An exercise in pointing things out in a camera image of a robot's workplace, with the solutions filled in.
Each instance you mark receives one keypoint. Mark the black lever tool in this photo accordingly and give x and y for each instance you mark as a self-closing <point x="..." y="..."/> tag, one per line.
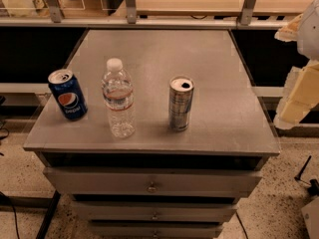
<point x="312" y="183"/>

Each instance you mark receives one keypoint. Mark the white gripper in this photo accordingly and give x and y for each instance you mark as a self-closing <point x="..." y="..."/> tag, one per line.
<point x="309" y="34"/>

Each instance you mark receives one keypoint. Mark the silver energy drink can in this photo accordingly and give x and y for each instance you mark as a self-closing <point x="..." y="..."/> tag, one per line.
<point x="179" y="102"/>

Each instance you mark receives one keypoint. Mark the blue Pepsi can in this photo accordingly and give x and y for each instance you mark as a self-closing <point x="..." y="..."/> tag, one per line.
<point x="68" y="94"/>

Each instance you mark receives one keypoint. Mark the white box on floor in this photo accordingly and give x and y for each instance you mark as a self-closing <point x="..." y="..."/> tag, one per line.
<point x="310" y="214"/>

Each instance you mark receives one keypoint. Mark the clear plastic water bottle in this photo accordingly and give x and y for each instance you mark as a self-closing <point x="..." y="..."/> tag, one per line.
<point x="118" y="94"/>

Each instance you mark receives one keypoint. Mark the metal railing frame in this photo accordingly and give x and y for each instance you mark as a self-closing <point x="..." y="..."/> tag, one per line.
<point x="186" y="14"/>

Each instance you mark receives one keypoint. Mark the grey metal drawer cabinet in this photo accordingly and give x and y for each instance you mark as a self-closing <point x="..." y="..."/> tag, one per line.
<point x="158" y="183"/>

